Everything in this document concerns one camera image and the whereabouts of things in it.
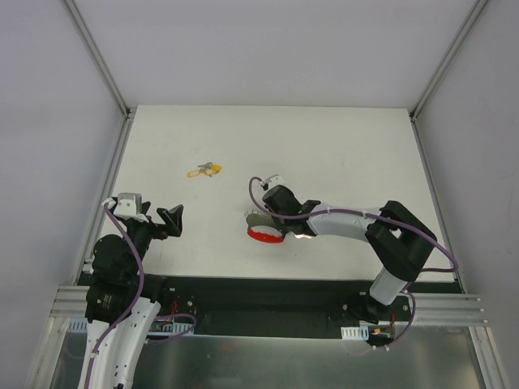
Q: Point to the key with yellow window tag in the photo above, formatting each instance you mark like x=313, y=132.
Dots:
x=197, y=172

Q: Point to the left aluminium table rail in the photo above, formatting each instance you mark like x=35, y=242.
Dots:
x=108, y=178

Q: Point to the right aluminium table rail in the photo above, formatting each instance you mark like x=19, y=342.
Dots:
x=432, y=186

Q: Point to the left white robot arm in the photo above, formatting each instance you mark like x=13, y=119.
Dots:
x=123, y=300

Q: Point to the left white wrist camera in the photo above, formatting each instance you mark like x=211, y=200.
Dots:
x=126, y=206

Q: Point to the white cable duct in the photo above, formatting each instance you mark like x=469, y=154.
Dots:
x=79, y=325
x=360, y=333

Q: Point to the aluminium table rail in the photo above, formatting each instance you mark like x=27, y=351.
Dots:
x=432, y=186
x=108, y=178

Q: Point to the left aluminium frame post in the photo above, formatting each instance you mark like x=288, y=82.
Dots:
x=75, y=15

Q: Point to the right white cable duct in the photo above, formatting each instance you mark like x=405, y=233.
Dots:
x=360, y=333

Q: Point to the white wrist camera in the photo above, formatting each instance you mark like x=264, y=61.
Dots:
x=126, y=206
x=272, y=181

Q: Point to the red handled key organizer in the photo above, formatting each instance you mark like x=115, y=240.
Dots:
x=261, y=227

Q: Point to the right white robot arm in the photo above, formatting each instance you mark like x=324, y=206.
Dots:
x=400, y=241

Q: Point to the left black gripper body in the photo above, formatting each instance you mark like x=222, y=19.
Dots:
x=152, y=220

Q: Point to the right aluminium frame post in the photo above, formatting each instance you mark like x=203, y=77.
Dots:
x=471, y=19

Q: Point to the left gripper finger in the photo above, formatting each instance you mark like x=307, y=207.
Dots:
x=143, y=215
x=171, y=225

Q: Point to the front aluminium extrusion rail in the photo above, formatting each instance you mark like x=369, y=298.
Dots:
x=70, y=302

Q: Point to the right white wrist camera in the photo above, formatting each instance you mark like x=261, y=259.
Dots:
x=272, y=181

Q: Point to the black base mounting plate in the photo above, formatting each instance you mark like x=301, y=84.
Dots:
x=276, y=308

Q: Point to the aluminium frame post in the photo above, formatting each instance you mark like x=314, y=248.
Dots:
x=471, y=19
x=75, y=15

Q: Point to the left white cable duct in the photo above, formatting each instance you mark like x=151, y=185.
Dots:
x=79, y=325

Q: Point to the key with solid yellow tag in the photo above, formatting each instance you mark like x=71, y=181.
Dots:
x=208, y=164

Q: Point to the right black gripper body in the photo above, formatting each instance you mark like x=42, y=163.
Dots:
x=272, y=219

